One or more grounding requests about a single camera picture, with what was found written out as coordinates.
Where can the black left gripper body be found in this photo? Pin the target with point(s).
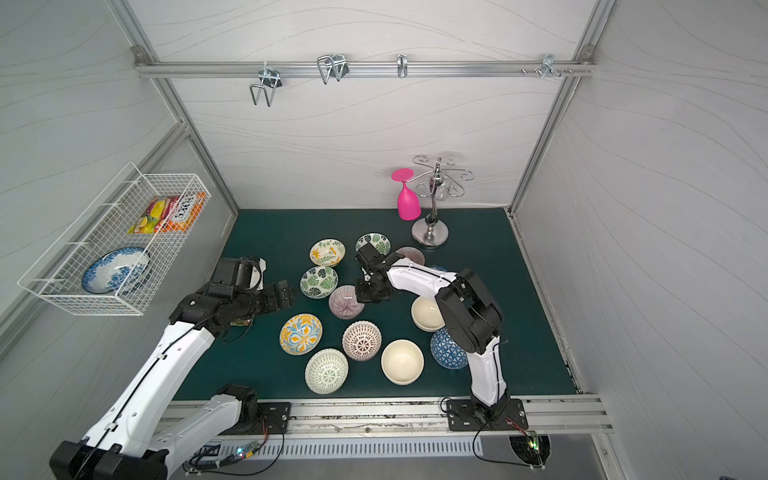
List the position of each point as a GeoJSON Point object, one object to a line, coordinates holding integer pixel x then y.
{"type": "Point", "coordinates": [268, 299]}

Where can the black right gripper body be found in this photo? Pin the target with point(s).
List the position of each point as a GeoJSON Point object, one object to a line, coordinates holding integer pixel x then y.
{"type": "Point", "coordinates": [371, 282]}

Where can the pink striped bowl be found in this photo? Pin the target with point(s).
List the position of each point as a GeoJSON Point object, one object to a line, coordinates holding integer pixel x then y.
{"type": "Point", "coordinates": [413, 254]}
{"type": "Point", "coordinates": [343, 303]}

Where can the maroon lattice pattern bowl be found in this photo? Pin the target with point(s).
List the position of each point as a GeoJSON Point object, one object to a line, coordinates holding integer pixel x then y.
{"type": "Point", "coordinates": [361, 341]}

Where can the cream plain bowl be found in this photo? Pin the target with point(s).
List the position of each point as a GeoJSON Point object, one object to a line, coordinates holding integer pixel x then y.
{"type": "Point", "coordinates": [402, 362]}
{"type": "Point", "coordinates": [426, 315]}

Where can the green lattice pattern bowl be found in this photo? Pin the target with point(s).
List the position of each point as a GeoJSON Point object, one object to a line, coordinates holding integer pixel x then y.
{"type": "Point", "coordinates": [326, 371]}

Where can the blue triangle pattern bowl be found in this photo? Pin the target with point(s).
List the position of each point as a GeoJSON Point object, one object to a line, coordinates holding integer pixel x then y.
{"type": "Point", "coordinates": [446, 352]}

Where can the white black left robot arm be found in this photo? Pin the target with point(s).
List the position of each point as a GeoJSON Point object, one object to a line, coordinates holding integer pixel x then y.
{"type": "Point", "coordinates": [124, 443]}

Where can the green monstera leaf bowl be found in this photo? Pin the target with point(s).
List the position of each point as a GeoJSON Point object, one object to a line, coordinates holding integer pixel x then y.
{"type": "Point", "coordinates": [319, 282]}

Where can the yellow blue floral bowl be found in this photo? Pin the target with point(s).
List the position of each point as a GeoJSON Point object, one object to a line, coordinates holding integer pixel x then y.
{"type": "Point", "coordinates": [300, 334]}

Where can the green orange snack packet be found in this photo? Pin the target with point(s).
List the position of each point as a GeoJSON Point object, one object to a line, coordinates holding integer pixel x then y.
{"type": "Point", "coordinates": [241, 322]}

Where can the yellow flower leaf bowl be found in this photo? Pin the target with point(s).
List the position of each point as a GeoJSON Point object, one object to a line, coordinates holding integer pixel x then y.
{"type": "Point", "coordinates": [327, 252]}

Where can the silver glass holder stand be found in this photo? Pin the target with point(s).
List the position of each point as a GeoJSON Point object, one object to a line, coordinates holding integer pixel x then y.
{"type": "Point", "coordinates": [441, 180]}

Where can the pink wine glass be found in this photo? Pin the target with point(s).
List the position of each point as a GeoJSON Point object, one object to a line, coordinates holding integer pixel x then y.
{"type": "Point", "coordinates": [408, 204]}

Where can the colourful snack packet in basket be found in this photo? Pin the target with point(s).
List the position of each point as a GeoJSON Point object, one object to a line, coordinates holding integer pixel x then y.
{"type": "Point", "coordinates": [176, 213]}

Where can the white vented strip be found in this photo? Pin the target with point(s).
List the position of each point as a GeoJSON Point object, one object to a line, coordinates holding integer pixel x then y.
{"type": "Point", "coordinates": [394, 447]}

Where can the blue white bowl in basket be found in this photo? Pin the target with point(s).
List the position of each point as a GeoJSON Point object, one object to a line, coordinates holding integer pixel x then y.
{"type": "Point", "coordinates": [119, 270]}

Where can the metal double hook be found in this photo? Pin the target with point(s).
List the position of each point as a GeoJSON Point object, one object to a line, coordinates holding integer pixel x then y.
{"type": "Point", "coordinates": [269, 80]}
{"type": "Point", "coordinates": [332, 66]}

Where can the small metal hook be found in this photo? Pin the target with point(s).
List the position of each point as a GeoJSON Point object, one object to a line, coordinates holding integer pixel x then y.
{"type": "Point", "coordinates": [402, 66]}

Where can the metal hook right end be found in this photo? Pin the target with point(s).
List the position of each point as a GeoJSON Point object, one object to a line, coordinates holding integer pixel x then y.
{"type": "Point", "coordinates": [547, 69]}

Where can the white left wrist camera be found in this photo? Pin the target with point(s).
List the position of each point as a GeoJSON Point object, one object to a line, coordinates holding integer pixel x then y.
{"type": "Point", "coordinates": [259, 267]}

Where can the white wire basket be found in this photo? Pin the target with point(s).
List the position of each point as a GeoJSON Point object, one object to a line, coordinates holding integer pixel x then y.
{"type": "Point", "coordinates": [55, 277]}

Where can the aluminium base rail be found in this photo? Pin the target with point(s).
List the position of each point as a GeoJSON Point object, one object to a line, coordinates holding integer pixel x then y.
{"type": "Point", "coordinates": [427, 416]}

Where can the aluminium top rail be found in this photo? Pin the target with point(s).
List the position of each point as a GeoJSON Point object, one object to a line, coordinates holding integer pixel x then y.
{"type": "Point", "coordinates": [357, 69]}

